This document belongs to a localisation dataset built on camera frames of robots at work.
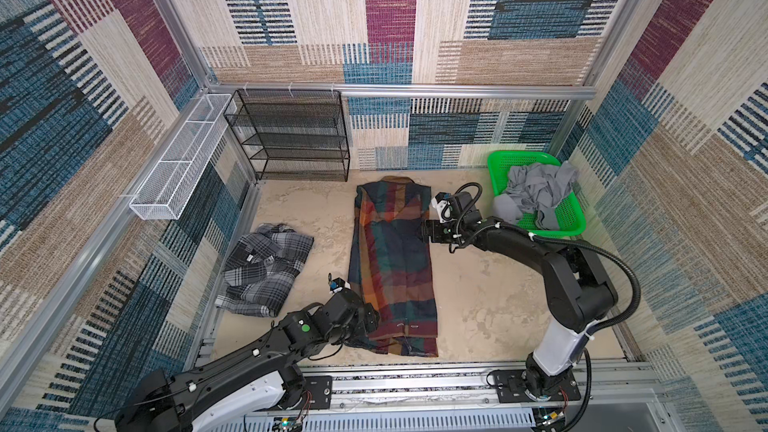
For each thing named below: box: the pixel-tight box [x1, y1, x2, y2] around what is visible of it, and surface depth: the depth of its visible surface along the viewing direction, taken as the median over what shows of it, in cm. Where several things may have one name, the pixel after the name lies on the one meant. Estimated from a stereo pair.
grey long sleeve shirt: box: [493, 160, 579, 231], surface depth 104 cm
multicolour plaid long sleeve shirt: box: [348, 177, 439, 357], surface depth 93 cm
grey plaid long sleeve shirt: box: [215, 224, 314, 317], surface depth 93 cm
